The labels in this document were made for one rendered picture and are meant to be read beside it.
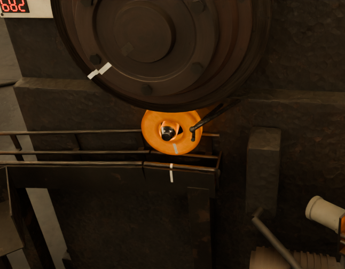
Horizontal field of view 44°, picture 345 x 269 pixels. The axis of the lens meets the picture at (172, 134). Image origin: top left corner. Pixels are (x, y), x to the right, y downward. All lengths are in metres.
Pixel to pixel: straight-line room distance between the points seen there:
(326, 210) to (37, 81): 0.85
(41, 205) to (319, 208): 1.46
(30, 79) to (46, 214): 0.96
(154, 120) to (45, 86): 0.35
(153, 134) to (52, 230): 1.06
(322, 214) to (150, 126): 0.46
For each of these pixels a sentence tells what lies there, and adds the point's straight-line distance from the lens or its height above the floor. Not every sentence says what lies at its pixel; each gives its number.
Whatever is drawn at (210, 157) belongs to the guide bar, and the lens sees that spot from 1.17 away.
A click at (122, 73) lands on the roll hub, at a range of 0.91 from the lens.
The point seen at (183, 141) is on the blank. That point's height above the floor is 0.78.
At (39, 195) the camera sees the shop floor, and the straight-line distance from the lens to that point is 2.26.
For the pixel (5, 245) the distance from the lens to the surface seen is 1.20.
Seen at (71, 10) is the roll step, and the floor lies 1.13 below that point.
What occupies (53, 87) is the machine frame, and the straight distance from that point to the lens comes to 1.25.
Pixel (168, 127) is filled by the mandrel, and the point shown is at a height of 0.84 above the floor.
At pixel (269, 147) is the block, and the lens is 1.04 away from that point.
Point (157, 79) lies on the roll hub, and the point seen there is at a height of 1.01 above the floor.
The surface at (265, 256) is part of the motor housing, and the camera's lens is 1.16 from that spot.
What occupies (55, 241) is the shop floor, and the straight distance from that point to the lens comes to 2.01.
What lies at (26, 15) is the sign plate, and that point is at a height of 1.07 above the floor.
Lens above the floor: 1.43
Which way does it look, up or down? 35 degrees down
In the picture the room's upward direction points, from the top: 6 degrees counter-clockwise
